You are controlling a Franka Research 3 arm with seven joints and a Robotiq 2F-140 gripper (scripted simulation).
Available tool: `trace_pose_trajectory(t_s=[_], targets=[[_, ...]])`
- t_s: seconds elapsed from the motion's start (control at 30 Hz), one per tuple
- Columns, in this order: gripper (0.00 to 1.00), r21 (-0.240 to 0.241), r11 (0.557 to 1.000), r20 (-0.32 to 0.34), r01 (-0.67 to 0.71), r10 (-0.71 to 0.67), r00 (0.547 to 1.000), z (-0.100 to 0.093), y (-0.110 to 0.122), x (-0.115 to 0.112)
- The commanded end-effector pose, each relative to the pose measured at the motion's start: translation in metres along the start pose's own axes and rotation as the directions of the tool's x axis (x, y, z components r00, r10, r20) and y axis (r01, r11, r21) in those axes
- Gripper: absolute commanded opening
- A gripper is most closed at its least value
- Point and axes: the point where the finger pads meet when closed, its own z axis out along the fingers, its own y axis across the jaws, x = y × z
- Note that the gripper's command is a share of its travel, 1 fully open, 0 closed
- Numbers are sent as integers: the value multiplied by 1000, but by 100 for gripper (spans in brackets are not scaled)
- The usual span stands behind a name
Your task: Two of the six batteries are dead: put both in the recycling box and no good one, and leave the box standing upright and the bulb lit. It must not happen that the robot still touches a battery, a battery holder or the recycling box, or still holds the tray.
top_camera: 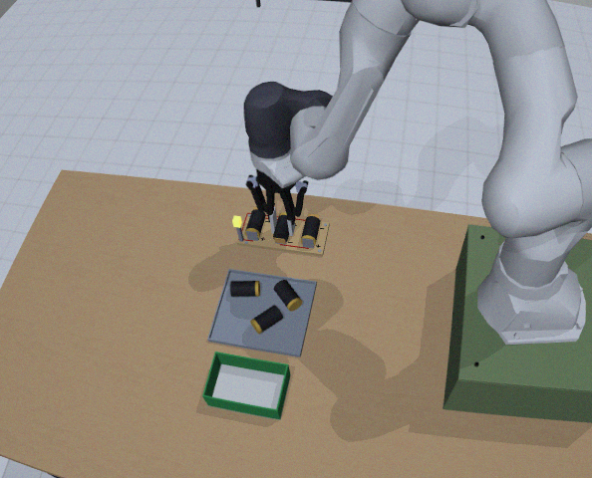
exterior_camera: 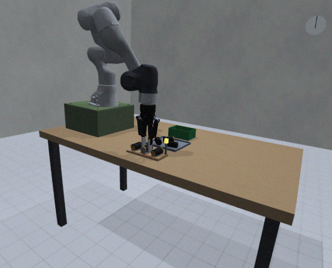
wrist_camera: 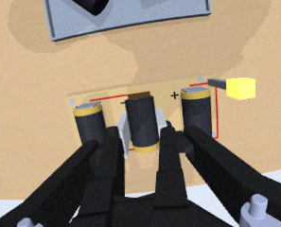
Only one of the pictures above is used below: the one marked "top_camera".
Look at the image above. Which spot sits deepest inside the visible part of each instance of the black battery with gold end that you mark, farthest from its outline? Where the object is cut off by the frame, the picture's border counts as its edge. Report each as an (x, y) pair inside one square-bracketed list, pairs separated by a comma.
[(245, 288), (311, 228), (255, 222), (266, 319), (281, 229), (288, 295)]

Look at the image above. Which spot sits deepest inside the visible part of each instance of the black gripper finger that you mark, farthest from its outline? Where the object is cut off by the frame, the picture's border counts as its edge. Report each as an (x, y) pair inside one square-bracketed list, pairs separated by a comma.
[(259, 199), (292, 211)]

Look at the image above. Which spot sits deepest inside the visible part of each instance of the light blue tray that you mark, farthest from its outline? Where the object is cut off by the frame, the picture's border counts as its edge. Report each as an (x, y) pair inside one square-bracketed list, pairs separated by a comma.
[(231, 323)]

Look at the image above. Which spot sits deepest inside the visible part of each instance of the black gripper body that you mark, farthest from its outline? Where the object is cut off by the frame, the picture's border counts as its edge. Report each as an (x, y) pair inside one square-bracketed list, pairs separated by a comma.
[(264, 179)]

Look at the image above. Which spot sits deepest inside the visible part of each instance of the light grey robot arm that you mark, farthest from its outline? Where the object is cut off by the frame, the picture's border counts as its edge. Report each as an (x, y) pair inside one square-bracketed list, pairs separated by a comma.
[(532, 188)]

